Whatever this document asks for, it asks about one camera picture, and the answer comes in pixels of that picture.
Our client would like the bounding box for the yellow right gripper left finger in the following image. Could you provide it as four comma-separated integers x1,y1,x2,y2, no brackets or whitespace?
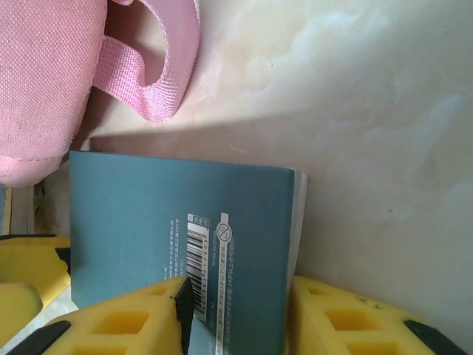
14,275,193,355

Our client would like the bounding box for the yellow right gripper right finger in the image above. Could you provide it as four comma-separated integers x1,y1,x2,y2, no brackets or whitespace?
282,275,470,355

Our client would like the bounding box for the teal book with barcode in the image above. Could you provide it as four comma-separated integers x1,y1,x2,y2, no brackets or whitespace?
69,149,309,355

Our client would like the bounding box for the pink backpack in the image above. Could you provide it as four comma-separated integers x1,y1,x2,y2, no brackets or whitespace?
0,0,203,186

